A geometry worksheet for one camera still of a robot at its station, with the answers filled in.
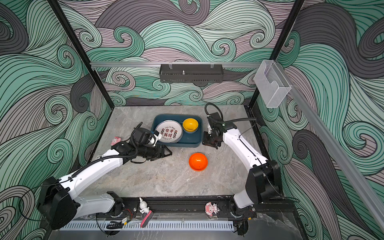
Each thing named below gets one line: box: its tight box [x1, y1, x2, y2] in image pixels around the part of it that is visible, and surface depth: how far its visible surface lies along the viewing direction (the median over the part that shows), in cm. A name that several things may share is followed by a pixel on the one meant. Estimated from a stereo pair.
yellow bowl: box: [182, 118, 199, 132], surface depth 106 cm
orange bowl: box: [188, 152, 209, 172], surface depth 87 cm
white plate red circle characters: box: [155, 120, 184, 143], surface depth 105 cm
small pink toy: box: [110, 136, 122, 146], surface depth 98 cm
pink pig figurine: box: [204, 201, 220, 217], surface depth 73 cm
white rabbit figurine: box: [139, 197, 150, 214], surface depth 73 cm
